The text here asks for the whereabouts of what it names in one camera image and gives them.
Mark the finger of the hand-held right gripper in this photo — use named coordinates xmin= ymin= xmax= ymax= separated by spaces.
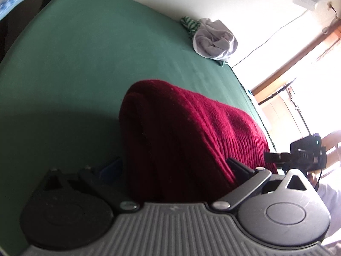
xmin=264 ymin=151 xmax=292 ymax=166

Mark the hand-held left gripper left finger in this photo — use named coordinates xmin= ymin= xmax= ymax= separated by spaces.
xmin=44 ymin=157 xmax=140 ymax=214

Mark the grey wall cable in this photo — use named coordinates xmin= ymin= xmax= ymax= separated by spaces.
xmin=232 ymin=8 xmax=309 ymax=67

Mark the wooden window frame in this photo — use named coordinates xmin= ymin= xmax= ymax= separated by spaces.
xmin=252 ymin=19 xmax=341 ymax=104

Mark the person's right hand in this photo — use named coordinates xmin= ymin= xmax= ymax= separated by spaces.
xmin=306 ymin=172 xmax=321 ymax=191

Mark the green striped garment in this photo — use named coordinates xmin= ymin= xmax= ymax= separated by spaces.
xmin=180 ymin=17 xmax=227 ymax=66

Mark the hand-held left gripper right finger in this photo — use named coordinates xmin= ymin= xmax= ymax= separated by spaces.
xmin=210 ymin=158 xmax=311 ymax=214

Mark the black crate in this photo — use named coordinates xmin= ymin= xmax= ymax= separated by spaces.
xmin=0 ymin=0 xmax=47 ymax=62

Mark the dark red knit sweater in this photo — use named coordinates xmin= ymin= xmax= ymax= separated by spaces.
xmin=118 ymin=79 xmax=279 ymax=203

